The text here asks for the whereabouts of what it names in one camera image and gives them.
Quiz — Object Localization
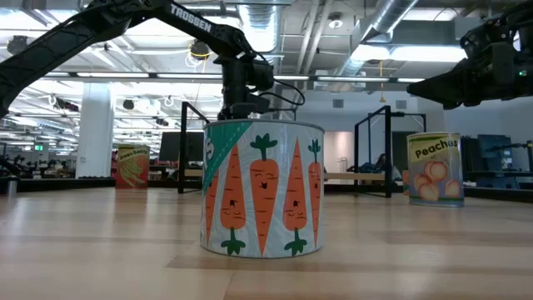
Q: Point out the black ceiling cord reel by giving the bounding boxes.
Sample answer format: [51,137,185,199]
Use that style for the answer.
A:
[189,39,212,62]

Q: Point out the white pillar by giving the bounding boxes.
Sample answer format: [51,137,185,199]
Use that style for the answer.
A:
[76,82,116,179]

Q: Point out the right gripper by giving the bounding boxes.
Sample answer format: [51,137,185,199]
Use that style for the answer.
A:
[406,16,533,111]

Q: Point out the black-framed wooden shelf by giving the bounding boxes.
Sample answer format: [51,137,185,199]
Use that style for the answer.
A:
[177,102,427,199]

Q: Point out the black table edge rail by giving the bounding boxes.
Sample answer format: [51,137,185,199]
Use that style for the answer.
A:
[0,177,533,204]

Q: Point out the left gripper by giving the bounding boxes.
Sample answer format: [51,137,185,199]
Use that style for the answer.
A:
[217,89,255,122]

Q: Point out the peaches can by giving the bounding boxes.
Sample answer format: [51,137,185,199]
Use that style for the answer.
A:
[406,132,466,208]

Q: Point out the green beans can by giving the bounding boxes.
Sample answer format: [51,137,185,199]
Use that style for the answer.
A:
[115,144,151,189]

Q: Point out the black monitor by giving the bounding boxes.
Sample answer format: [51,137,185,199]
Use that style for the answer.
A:
[158,132,205,163]

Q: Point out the silver ceiling duct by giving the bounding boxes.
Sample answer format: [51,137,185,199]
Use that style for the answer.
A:
[332,0,420,80]

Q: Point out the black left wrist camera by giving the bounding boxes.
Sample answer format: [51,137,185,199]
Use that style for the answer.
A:
[248,93,271,116]

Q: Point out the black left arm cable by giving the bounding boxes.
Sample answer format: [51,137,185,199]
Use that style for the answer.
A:
[248,52,306,114]

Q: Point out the blue cabinet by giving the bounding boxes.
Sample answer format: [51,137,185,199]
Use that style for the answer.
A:
[476,133,514,188]

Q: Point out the carrots can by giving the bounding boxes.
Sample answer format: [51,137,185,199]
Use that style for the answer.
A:
[200,119,326,259]

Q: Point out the person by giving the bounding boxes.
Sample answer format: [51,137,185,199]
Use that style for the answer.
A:
[373,152,403,182]

